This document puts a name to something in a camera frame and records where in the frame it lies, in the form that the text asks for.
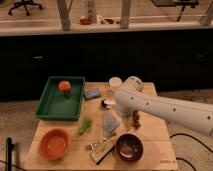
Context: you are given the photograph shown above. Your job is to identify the green vegetable toy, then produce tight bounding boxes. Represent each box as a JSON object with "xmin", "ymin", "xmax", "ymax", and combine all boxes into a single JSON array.
[{"xmin": 78, "ymin": 118, "xmax": 93, "ymax": 135}]

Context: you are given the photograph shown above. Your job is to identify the black office chair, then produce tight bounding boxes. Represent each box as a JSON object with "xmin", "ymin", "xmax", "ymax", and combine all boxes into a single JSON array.
[{"xmin": 8, "ymin": 0, "xmax": 43, "ymax": 16}]

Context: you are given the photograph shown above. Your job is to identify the white cup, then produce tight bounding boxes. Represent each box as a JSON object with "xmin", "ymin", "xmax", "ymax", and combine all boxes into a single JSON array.
[{"xmin": 109, "ymin": 77, "xmax": 122, "ymax": 91}]

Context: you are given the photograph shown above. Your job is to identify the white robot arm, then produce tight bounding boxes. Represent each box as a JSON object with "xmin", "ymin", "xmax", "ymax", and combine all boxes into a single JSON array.
[{"xmin": 113, "ymin": 76, "xmax": 213, "ymax": 138}]

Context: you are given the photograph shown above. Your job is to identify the small red object on shelf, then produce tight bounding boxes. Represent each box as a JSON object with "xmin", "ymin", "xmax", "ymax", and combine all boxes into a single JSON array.
[{"xmin": 80, "ymin": 16, "xmax": 92, "ymax": 25}]

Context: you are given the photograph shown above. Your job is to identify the black stand at left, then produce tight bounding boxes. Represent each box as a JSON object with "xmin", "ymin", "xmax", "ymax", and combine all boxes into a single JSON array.
[{"xmin": 6, "ymin": 137, "xmax": 15, "ymax": 171}]

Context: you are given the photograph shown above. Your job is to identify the black cable on floor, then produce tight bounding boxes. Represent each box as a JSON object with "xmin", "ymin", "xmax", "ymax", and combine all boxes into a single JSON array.
[{"xmin": 169, "ymin": 132, "xmax": 213, "ymax": 171}]

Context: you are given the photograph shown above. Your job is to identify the brown dried grape bunch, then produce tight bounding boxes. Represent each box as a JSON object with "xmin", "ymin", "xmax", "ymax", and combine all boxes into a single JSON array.
[{"xmin": 132, "ymin": 111, "xmax": 141, "ymax": 130}]

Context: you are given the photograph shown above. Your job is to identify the green plastic tray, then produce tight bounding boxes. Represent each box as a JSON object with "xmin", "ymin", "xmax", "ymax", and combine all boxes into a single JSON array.
[{"xmin": 35, "ymin": 76, "xmax": 85, "ymax": 121}]

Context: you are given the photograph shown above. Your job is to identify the red-orange bowl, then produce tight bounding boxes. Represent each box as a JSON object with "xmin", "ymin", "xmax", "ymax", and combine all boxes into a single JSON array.
[{"xmin": 38, "ymin": 129, "xmax": 69, "ymax": 160}]

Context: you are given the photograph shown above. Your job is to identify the dark brown bowl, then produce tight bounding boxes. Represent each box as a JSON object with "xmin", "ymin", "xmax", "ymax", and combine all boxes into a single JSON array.
[{"xmin": 116, "ymin": 134, "xmax": 143, "ymax": 162}]

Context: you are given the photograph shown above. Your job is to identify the grey-blue towel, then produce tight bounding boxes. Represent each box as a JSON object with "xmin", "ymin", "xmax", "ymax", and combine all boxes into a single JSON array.
[{"xmin": 103, "ymin": 112, "xmax": 119, "ymax": 137}]

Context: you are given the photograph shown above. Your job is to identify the orange ball in tray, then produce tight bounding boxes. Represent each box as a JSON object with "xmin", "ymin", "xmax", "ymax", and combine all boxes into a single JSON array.
[{"xmin": 58, "ymin": 80, "xmax": 71, "ymax": 91}]

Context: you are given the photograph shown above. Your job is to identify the blue sponge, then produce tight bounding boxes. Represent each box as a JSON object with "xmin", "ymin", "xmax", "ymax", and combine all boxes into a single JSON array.
[{"xmin": 84, "ymin": 88, "xmax": 101, "ymax": 100}]

